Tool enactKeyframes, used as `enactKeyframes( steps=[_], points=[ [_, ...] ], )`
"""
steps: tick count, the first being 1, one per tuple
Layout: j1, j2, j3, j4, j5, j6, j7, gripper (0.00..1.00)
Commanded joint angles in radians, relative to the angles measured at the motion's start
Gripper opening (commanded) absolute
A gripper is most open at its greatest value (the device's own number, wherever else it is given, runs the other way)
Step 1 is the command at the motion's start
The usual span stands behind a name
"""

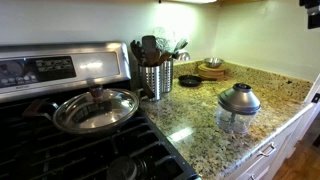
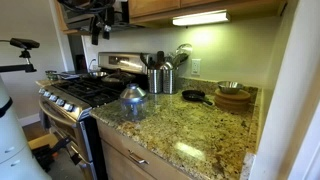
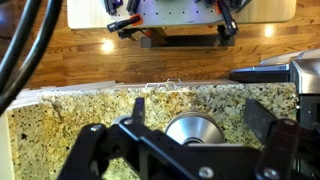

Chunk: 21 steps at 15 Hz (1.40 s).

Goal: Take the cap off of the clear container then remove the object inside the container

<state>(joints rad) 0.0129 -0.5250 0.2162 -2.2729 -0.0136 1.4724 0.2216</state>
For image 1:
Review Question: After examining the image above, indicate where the wooden spoon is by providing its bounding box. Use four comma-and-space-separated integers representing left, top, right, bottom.
156, 51, 173, 66

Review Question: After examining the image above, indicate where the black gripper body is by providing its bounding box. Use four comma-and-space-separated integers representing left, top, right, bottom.
298, 0, 320, 30

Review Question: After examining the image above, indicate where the grey chopper blade shaft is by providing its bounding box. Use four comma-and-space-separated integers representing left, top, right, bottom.
229, 111, 240, 130

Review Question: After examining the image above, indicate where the stack of round wooden trivets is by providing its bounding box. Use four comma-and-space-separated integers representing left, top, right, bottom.
197, 63, 231, 82

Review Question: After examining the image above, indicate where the under-cabinet light strip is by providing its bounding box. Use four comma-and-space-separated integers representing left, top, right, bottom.
166, 0, 218, 5

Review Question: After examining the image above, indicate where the grey serving spoon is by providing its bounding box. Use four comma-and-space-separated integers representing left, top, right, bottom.
172, 38, 189, 60

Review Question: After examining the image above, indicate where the shiny steel pan lid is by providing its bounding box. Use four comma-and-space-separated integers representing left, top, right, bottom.
52, 84, 140, 135

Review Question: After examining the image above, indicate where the shiny steel ladle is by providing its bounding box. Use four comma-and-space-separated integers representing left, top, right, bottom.
174, 49, 191, 63

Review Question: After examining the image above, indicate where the stainless steel gas stove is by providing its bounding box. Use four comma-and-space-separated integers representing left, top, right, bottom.
0, 41, 201, 180

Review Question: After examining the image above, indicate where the perforated steel utensil holder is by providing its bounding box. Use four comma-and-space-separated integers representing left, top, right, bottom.
138, 64, 163, 102
160, 58, 175, 94

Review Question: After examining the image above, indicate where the black cast iron stove grate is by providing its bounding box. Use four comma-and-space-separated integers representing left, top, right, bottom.
0, 89, 188, 180

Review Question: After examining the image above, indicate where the clear plastic chopper container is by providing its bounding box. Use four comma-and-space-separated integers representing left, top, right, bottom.
215, 103, 258, 136

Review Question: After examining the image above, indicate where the small steel bowl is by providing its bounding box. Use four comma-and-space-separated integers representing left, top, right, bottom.
203, 57, 225, 69

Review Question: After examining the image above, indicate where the pan with dark handle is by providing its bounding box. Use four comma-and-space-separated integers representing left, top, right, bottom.
21, 81, 156, 136

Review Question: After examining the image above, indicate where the grey conical chopper cap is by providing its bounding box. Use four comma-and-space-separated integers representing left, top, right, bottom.
217, 82, 262, 116

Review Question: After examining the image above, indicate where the wire whisk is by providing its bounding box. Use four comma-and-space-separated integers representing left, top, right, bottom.
152, 26, 178, 54

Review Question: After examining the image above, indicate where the base cabinet with drawers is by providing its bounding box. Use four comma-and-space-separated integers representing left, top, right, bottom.
226, 74, 320, 180

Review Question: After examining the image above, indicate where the black round burner cap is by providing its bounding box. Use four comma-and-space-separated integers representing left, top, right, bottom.
106, 156, 148, 180

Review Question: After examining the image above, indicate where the dark brown spatula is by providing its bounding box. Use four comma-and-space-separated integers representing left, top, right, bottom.
141, 34, 159, 67

